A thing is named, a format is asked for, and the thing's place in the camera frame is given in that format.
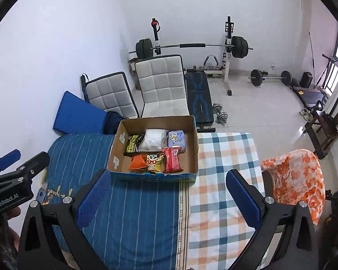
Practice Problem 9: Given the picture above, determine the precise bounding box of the orange snack packet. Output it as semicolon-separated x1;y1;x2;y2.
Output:
129;155;147;171

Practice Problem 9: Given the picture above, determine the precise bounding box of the orange floral blanket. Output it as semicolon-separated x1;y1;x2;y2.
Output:
260;149;326;225

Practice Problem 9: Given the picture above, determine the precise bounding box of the black wipes packet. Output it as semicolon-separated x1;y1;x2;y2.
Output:
124;134;145;156

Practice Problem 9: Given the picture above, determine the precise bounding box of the light blue tissue packet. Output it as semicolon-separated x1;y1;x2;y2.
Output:
167;130;186;154

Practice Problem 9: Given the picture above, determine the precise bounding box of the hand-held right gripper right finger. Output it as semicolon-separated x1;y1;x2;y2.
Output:
226;169;320;270

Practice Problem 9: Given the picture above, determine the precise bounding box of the dark wooden chair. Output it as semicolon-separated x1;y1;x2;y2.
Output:
303;89;338;159

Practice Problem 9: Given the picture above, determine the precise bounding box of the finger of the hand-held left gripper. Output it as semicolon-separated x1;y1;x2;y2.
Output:
0;149;21;173
0;151;50;186

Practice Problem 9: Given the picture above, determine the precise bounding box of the white barbell rack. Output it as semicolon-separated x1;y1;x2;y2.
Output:
151;16;237;96

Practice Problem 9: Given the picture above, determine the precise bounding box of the long barbell with black plates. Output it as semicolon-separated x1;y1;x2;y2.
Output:
129;36;253;59

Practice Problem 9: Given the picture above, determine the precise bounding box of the blue foam mat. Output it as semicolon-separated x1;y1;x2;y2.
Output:
53;90;108;134

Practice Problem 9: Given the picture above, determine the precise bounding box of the black speaker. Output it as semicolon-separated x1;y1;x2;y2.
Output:
299;72;313;88

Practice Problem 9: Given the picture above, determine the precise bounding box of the blue striped blanket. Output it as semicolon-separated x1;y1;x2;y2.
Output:
41;133;186;270

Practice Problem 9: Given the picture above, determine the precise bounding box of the yellow cartoon snack packet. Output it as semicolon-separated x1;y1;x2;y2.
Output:
146;153;167;173

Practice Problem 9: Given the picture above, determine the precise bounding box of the grey exercise handle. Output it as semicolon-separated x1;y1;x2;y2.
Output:
204;55;218;71

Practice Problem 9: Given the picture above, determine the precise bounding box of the cardboard box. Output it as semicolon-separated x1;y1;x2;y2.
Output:
106;115;199;183

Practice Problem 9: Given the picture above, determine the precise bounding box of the white plastic bag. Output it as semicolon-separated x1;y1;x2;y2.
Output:
139;129;169;152

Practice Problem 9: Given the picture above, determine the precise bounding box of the black weight bench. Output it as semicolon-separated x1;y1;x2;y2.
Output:
184;68;216;133

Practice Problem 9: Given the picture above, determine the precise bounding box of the black pole with strap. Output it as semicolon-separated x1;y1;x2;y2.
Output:
80;74;88;102

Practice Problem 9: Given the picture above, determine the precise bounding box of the treadmill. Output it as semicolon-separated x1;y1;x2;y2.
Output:
291;54;338;109

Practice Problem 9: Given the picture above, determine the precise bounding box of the plaid bed sheet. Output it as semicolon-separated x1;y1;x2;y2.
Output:
179;132;267;270

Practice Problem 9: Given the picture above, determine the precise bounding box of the person's left hand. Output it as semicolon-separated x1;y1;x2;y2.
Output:
4;207;21;221

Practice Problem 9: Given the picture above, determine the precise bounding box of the white padded chair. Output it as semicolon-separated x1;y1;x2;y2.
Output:
84;72;139;120
134;54;190;118

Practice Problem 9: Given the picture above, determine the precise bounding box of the red snack packet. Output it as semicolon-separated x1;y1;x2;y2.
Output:
163;147;184;173

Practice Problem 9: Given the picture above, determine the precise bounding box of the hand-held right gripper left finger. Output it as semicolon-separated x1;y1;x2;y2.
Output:
18;169;112;270

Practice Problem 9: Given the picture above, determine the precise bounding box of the thin black rod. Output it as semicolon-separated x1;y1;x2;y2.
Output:
308;32;316;77

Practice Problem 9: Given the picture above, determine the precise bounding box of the short barbell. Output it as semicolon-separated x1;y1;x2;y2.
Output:
248;69;293;87

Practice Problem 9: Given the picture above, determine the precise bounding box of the dark blue cloth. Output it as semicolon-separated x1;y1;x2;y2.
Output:
104;111;130;135

